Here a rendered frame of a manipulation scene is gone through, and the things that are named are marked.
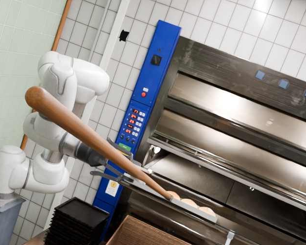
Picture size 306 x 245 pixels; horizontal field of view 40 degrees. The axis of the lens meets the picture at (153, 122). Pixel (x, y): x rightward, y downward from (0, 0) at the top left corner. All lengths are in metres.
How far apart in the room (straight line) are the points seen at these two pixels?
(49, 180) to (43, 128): 0.84
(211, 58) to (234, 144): 0.57
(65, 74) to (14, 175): 0.98
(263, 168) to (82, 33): 1.51
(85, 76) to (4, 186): 0.70
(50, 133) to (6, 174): 0.84
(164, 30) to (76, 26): 0.63
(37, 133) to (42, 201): 1.88
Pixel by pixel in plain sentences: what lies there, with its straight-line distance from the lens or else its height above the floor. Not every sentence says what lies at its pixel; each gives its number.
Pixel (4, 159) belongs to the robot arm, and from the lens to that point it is 2.15.
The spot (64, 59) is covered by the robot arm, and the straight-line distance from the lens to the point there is 1.88.
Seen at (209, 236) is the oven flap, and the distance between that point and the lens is 2.86.
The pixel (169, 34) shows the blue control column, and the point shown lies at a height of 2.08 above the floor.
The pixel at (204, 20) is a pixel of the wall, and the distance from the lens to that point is 2.75.
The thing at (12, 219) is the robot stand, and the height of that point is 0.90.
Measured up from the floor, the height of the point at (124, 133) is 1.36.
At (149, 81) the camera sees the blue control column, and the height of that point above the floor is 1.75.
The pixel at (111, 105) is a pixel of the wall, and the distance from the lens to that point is 2.88.
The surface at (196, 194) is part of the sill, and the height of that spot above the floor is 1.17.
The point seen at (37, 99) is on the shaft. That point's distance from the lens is 0.56.
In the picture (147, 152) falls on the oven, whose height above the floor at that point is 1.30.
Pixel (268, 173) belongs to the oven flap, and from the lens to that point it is 2.72.
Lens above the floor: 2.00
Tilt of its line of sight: 10 degrees down
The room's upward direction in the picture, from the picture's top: 21 degrees clockwise
